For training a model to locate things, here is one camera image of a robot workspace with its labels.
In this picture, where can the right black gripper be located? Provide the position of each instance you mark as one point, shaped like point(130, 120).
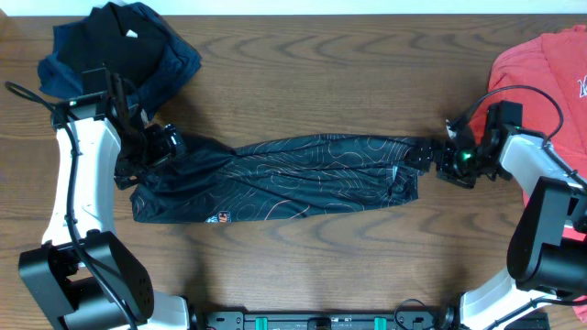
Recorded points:
point(444, 148)

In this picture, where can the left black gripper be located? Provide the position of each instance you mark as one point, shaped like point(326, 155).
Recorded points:
point(164, 153)

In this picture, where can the black patterned jersey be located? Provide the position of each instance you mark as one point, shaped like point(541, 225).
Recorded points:
point(288, 178)

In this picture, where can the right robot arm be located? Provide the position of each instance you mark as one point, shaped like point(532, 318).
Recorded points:
point(543, 266)

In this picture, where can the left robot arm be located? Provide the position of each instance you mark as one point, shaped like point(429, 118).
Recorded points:
point(82, 276)

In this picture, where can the folded dark blue garment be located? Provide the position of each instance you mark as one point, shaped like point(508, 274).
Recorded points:
point(179, 63)

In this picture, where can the folded black shirt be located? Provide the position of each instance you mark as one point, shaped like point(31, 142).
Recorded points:
point(118, 38)

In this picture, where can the red t-shirt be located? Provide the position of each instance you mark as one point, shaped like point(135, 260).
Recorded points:
point(554, 63)

